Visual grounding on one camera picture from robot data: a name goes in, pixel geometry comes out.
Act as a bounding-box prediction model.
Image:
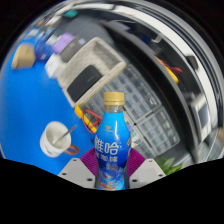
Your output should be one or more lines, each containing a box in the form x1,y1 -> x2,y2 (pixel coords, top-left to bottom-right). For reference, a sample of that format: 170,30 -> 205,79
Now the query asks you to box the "black rectangular speaker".
66,64 -> 103,103

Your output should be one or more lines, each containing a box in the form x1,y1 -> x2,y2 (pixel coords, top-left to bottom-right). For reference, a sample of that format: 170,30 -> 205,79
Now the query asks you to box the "purple plastic bag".
51,33 -> 77,54

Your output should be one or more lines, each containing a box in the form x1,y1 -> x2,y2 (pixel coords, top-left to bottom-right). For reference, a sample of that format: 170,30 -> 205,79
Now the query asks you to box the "dark grey upright box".
59,38 -> 88,63

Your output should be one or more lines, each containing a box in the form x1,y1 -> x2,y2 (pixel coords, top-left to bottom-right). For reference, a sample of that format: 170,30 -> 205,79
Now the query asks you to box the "yellow multimeter with red leads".
73,104 -> 103,134

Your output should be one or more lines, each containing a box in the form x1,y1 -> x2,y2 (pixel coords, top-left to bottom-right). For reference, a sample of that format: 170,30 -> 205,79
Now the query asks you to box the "metal spoon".
51,124 -> 78,146

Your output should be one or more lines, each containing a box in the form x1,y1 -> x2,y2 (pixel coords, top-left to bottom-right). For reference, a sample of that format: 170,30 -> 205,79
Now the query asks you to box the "dark wall shelf unit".
33,0 -> 224,164

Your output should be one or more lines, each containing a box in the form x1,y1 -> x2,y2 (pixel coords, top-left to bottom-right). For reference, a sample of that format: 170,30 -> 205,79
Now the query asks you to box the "white mug orange handle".
39,120 -> 80,158

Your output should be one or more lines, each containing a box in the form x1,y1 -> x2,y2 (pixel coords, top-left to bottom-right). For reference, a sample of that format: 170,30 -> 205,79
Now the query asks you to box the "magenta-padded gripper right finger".
127,148 -> 167,190

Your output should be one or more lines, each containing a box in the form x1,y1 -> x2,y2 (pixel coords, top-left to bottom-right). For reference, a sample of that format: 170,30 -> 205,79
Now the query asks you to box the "blue drink bottle gold cap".
94,91 -> 133,191

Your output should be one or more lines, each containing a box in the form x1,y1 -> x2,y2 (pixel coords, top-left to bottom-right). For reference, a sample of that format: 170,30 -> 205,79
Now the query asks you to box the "white carton box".
44,53 -> 68,79

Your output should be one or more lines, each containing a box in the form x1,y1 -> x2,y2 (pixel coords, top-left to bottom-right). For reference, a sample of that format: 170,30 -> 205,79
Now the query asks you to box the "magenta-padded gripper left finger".
58,148 -> 101,190

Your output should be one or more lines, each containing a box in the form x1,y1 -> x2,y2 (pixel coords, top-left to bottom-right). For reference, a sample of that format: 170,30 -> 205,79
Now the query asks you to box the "blue carton box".
34,39 -> 54,63

